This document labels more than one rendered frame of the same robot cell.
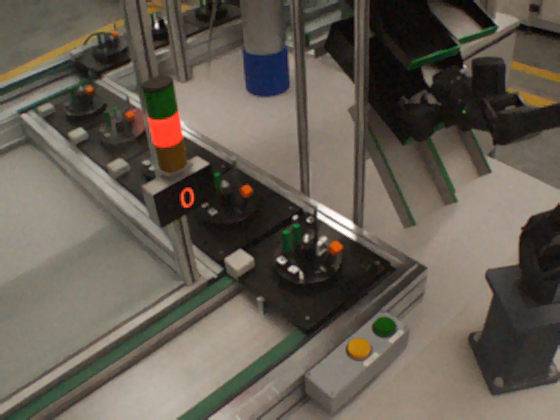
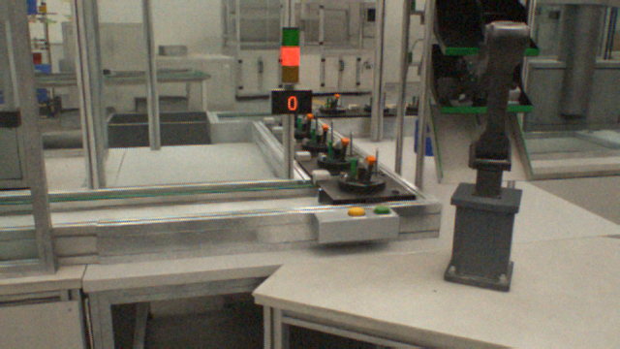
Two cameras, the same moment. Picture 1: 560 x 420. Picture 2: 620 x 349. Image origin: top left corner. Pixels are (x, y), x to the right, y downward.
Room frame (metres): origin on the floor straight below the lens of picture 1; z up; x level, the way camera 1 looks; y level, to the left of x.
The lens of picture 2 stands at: (-0.66, -0.63, 1.44)
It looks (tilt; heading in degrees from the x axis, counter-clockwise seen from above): 16 degrees down; 26
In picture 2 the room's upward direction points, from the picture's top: 1 degrees clockwise
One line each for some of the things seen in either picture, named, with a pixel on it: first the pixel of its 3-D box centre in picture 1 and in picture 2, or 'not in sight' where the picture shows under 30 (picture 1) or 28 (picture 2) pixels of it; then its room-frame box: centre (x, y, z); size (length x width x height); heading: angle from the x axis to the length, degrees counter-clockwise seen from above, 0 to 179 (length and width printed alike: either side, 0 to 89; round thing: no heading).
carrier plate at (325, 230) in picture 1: (308, 267); (361, 188); (0.84, -0.05, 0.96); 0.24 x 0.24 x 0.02; 40
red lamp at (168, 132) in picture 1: (165, 126); (290, 55); (0.81, 0.17, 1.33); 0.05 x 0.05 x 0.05
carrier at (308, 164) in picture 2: (225, 194); (337, 151); (1.04, 0.12, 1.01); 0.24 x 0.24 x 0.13; 40
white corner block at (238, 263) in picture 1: (239, 265); (321, 177); (0.85, 0.09, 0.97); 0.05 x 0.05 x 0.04; 40
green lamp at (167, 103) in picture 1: (160, 99); (291, 38); (0.81, 0.17, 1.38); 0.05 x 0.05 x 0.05
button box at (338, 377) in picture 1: (358, 359); (356, 224); (0.62, -0.12, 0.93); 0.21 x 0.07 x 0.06; 130
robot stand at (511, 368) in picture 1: (523, 327); (483, 234); (0.63, -0.44, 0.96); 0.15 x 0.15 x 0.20; 4
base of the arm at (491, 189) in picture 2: (540, 278); (488, 180); (0.63, -0.44, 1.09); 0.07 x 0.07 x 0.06; 4
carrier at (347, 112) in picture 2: not in sight; (332, 104); (2.04, 0.60, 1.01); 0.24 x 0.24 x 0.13; 40
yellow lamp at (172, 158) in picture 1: (170, 151); (290, 73); (0.81, 0.17, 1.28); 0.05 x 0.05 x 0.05
